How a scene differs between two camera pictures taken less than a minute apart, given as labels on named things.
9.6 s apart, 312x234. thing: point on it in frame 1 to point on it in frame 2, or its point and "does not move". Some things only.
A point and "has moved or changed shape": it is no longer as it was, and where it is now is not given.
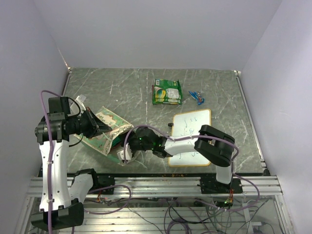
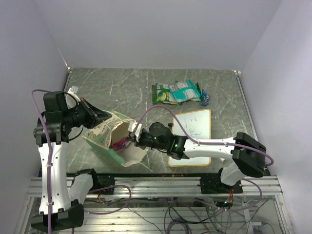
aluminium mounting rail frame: [174, 205] does not move
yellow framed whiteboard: [187, 124] does not move
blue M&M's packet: [195, 95] to [205, 98]
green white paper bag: [104, 143] has moved or changed shape
